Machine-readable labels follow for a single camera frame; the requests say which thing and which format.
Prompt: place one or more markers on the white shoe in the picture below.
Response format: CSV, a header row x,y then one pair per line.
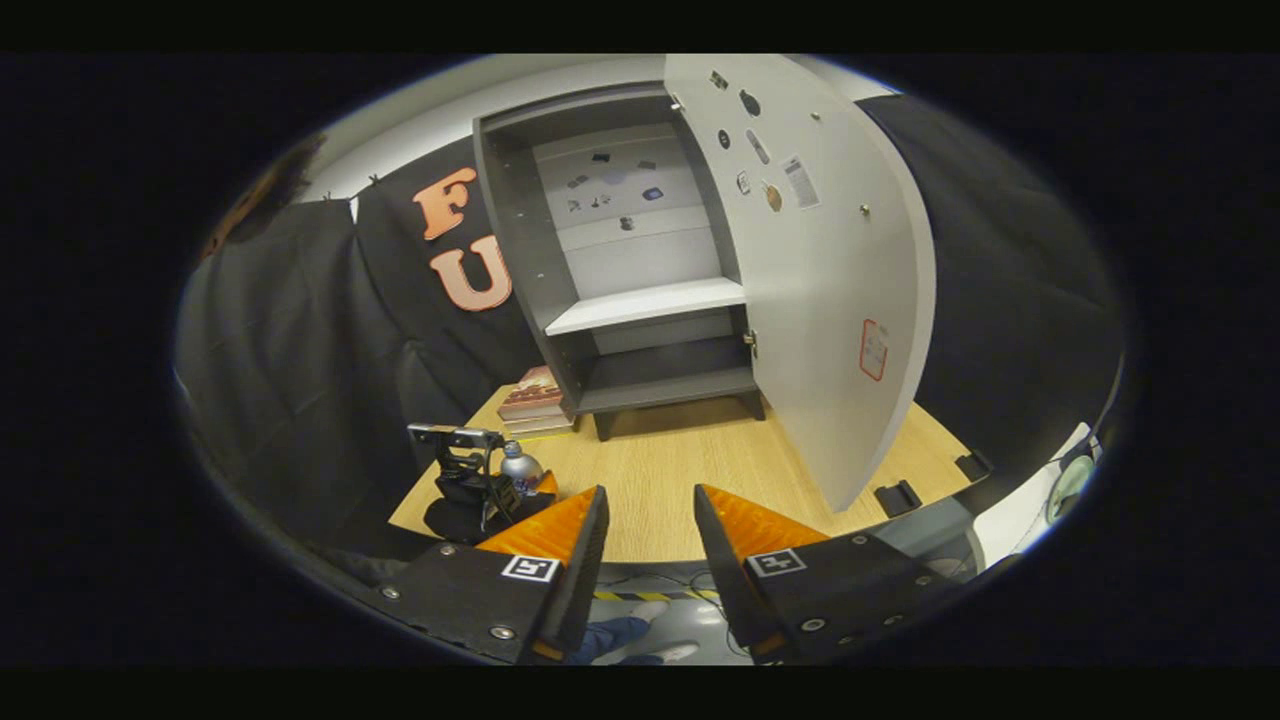
x,y
652,610

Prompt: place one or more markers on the black table clamp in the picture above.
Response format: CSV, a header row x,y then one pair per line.
x,y
972,466
897,498

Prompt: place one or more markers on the yellow black floor tape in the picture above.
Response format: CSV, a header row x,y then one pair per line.
x,y
610,595

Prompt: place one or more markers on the white cabinet shelf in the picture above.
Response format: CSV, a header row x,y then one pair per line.
x,y
640,303

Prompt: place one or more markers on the silver bottle with red label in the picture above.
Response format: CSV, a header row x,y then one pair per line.
x,y
520,468

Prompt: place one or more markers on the person's leg in blue jeans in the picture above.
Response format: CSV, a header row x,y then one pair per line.
x,y
610,635

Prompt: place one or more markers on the dark grey cabinet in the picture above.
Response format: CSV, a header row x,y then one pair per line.
x,y
520,260

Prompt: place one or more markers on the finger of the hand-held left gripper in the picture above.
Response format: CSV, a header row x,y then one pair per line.
x,y
547,485

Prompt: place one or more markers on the round pale object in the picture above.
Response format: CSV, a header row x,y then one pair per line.
x,y
1070,487

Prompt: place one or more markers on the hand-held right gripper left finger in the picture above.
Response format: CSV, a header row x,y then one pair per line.
x,y
585,580

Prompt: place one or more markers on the light grey cabinet door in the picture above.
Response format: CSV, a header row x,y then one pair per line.
x,y
830,300

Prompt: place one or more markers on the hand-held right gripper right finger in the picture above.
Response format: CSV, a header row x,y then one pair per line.
x,y
725,580

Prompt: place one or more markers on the row of small cloth clips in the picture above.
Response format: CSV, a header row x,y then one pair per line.
x,y
375,181

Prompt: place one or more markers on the metal door hinge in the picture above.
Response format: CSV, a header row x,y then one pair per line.
x,y
750,343

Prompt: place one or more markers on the black backdrop cloth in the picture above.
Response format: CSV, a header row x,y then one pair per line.
x,y
300,330

